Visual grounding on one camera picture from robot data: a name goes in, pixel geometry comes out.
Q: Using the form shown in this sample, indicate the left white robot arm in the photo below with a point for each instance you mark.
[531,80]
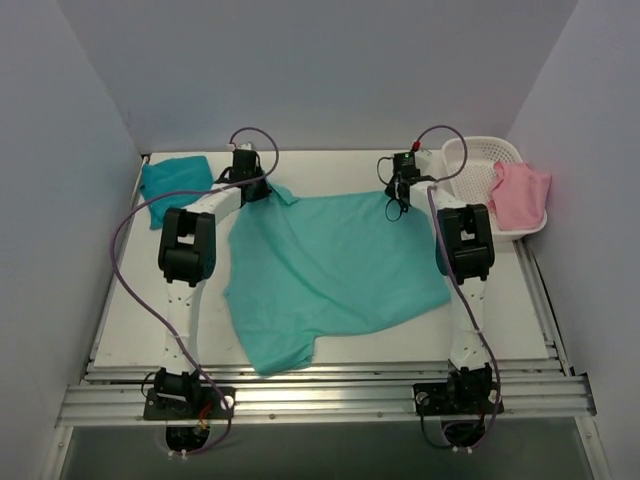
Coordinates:
[187,259]

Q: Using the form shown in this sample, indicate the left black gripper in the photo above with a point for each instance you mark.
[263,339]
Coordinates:
[255,191]

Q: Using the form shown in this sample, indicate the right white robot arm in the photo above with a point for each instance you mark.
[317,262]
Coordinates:
[464,255]

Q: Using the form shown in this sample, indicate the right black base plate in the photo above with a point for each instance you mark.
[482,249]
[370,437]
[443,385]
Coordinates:
[440,399]

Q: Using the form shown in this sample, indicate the mint green t shirt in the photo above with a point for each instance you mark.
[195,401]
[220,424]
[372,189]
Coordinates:
[331,266]

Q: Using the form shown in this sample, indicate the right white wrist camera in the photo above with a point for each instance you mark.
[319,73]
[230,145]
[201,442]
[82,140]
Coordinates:
[422,156]

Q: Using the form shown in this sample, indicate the aluminium rail frame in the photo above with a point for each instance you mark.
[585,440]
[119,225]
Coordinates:
[351,414]

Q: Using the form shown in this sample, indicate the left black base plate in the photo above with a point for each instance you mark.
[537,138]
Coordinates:
[207,406]

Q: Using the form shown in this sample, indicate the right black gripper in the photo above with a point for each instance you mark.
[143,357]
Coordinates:
[396,187]

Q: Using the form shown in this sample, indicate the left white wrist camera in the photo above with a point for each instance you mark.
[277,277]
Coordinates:
[248,146]

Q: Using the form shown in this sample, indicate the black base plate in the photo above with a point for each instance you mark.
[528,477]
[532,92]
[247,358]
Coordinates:
[207,406]
[440,399]

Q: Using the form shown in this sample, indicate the pink t shirt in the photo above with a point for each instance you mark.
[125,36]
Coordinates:
[518,195]

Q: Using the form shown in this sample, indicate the white perforated plastic basket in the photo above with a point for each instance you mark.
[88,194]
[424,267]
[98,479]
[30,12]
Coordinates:
[469,167]

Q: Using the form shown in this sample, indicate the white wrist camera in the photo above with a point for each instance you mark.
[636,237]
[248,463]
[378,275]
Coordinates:
[248,146]
[422,156]

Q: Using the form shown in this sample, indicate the folded teal t shirt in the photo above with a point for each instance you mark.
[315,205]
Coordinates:
[191,173]

